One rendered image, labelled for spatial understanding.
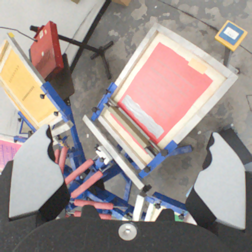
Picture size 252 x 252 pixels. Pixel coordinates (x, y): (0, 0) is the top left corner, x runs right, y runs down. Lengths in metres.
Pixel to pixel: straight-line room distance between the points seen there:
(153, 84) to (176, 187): 1.52
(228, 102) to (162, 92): 1.05
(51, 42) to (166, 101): 1.20
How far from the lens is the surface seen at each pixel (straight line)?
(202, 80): 0.90
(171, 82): 0.93
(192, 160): 1.96
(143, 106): 0.99
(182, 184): 2.11
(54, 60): 1.52
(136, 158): 1.03
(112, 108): 0.99
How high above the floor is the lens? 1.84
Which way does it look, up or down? 56 degrees down
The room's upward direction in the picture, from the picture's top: 101 degrees counter-clockwise
